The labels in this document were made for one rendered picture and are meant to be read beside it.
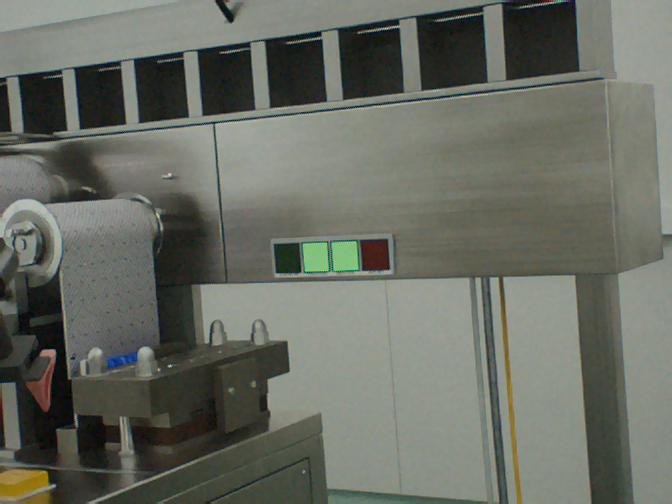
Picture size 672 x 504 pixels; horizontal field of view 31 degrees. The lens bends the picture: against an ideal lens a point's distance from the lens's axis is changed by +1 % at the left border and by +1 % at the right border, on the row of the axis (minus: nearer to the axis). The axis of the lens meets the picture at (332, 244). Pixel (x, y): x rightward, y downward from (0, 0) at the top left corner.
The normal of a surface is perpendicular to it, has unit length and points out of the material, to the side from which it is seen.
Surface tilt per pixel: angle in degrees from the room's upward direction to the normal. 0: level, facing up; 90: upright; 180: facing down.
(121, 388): 90
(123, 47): 90
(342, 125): 90
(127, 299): 90
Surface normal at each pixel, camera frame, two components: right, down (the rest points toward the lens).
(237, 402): 0.86, -0.04
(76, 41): -0.51, 0.08
